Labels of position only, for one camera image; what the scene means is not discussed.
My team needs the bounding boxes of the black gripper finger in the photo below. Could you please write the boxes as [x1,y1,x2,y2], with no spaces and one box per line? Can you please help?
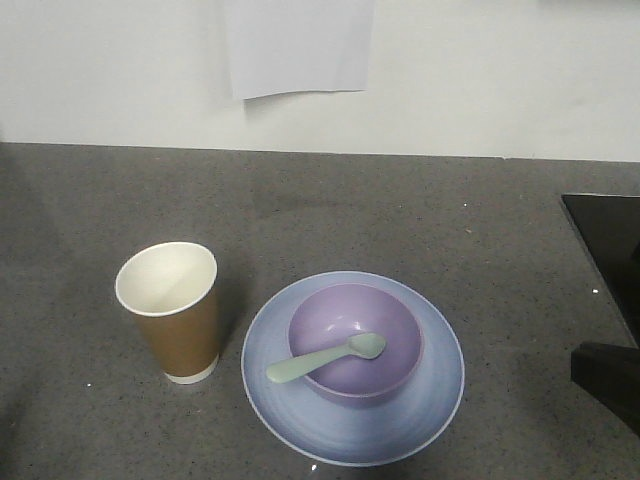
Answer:
[570,342,639,435]

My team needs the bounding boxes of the pale green plastic spoon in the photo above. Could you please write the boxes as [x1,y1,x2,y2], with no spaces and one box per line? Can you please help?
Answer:
[266,332,387,384]

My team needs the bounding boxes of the lilac plastic bowl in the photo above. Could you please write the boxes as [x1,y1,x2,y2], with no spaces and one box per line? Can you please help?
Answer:
[287,283,424,408]

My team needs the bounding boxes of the brown paper cup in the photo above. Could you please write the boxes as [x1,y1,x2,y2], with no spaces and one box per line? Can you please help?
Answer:
[114,241,221,385]

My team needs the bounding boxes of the light blue plate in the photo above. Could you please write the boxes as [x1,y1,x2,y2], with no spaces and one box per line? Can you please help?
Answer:
[241,271,465,467]

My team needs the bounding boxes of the black induction cooktop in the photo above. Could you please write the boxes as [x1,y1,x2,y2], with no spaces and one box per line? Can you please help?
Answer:
[562,193,639,343]

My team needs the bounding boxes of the white paper on wall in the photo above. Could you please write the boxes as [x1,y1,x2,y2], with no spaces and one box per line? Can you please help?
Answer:
[223,1,376,100]

